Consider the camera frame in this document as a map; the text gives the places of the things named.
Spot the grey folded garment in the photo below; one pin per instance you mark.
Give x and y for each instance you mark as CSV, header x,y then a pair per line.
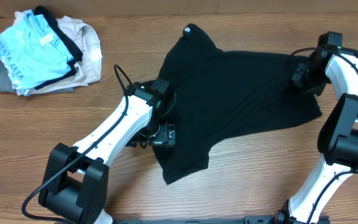
x,y
6,85

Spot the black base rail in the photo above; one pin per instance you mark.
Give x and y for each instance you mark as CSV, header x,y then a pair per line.
x,y
261,219

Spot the light blue folded t-shirt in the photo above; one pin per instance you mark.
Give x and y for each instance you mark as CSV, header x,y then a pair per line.
x,y
33,53

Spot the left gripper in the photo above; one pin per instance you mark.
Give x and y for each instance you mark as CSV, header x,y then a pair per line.
x,y
166,136

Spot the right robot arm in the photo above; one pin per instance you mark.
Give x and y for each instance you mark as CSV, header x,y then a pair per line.
x,y
330,63

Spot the black folded garment in pile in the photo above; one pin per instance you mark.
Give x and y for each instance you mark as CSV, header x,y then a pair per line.
x,y
71,46

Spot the black polo shirt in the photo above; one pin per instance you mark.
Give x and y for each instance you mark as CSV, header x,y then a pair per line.
x,y
225,94

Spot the beige folded garment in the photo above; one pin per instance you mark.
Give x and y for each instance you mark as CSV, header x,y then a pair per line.
x,y
85,37

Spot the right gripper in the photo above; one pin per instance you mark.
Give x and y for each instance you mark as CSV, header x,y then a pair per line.
x,y
296,81

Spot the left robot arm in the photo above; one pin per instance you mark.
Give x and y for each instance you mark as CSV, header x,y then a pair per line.
x,y
78,175

